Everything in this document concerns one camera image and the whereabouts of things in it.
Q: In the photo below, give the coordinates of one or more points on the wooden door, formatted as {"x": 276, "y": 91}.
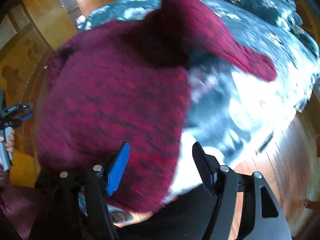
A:
{"x": 52, "y": 20}

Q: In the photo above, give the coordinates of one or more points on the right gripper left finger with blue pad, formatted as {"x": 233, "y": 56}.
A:
{"x": 77, "y": 208}

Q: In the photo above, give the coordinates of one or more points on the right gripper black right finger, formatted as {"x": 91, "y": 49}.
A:
{"x": 261, "y": 215}

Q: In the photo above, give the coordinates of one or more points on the teal floral bed blanket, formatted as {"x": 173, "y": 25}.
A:
{"x": 233, "y": 113}

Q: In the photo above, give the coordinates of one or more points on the dark red knitted garment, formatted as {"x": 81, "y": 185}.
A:
{"x": 125, "y": 81}

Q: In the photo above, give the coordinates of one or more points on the person's left hand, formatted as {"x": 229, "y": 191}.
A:
{"x": 7, "y": 148}

